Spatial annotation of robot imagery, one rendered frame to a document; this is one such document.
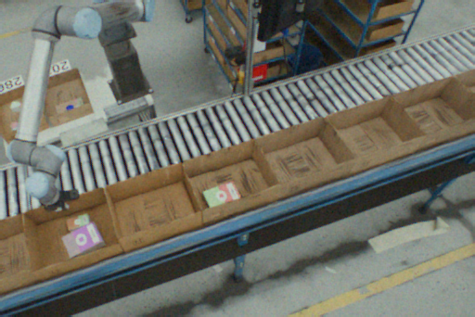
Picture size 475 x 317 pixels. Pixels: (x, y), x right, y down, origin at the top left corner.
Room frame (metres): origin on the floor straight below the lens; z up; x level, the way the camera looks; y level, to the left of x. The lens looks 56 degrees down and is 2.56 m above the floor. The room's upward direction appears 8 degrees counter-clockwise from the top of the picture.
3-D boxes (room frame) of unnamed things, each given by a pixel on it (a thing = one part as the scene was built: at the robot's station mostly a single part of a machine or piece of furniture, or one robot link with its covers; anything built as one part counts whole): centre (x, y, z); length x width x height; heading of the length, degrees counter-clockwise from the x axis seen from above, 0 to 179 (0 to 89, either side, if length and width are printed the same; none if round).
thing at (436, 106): (1.20, -1.36, 0.97); 0.39 x 0.29 x 0.17; 101
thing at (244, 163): (0.96, -0.21, 0.96); 0.39 x 0.29 x 0.17; 102
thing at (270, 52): (2.47, -0.71, 0.59); 0.40 x 0.30 x 0.10; 10
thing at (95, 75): (1.94, 0.70, 0.74); 1.00 x 0.58 x 0.03; 107
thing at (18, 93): (1.83, 1.03, 0.80); 0.38 x 0.28 x 0.10; 20
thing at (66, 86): (1.91, 0.73, 0.80); 0.38 x 0.28 x 0.10; 16
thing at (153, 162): (1.35, 0.19, 0.72); 0.52 x 0.05 x 0.05; 12
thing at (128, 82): (1.97, 0.30, 0.91); 0.26 x 0.26 x 0.33; 17
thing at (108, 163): (1.29, 0.44, 0.72); 0.52 x 0.05 x 0.05; 12
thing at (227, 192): (0.90, -0.16, 0.92); 0.16 x 0.11 x 0.07; 103
